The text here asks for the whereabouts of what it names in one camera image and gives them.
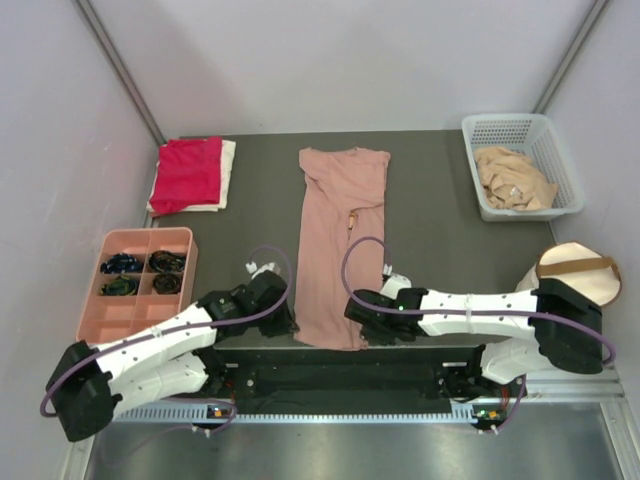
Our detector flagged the pink printed t shirt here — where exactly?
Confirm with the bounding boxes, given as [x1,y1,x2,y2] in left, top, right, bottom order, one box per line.
[294,147,391,351]

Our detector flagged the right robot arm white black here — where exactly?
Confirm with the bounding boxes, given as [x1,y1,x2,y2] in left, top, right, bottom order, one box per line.
[344,275,608,397]

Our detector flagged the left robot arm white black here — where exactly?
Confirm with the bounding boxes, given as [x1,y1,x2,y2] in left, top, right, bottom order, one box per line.
[41,270,290,442]

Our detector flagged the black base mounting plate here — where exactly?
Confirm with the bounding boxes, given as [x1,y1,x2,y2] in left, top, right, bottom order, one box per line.
[197,346,519,415]

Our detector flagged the dark brown rolled sock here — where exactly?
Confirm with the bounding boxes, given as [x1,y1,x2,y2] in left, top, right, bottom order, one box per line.
[152,273,182,295]

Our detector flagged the black brown rolled sock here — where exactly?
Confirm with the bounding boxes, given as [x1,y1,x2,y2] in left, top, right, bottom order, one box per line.
[147,250,187,274]

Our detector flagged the pink compartment tray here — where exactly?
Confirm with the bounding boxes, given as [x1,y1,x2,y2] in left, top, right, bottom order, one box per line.
[76,227,198,344]

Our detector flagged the folded red t shirt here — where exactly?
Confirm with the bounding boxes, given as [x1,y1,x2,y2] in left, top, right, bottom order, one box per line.
[149,137,223,215]

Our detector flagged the folded cream t shirt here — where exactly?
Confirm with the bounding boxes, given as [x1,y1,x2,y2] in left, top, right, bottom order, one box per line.
[146,138,236,217]

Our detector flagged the dark green rolled sock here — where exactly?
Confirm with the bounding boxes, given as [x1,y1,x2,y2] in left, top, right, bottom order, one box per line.
[99,275,139,297]

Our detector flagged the dark blue rolled sock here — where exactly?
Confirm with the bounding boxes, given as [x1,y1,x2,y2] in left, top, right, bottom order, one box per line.
[100,252,144,274]

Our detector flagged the beige crumpled t shirt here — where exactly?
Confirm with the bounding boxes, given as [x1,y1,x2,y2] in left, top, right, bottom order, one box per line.
[474,146,558,212]

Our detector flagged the cream round fabric bag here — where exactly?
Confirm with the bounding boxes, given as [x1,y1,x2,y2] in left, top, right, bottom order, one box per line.
[515,241,623,307]

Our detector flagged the white perforated plastic basket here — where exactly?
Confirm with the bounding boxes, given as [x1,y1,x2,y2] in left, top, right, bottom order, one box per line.
[461,113,585,222]

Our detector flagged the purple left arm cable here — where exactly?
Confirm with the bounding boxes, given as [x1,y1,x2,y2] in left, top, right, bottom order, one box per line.
[38,244,294,436]

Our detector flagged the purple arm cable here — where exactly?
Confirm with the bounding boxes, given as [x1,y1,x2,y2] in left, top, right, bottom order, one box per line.
[38,244,294,436]
[339,235,617,435]

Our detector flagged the aluminium rail frame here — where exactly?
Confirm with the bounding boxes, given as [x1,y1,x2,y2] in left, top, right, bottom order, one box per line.
[61,369,639,479]

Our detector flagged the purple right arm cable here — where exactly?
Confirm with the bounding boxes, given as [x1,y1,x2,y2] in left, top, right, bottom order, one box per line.
[339,235,617,435]

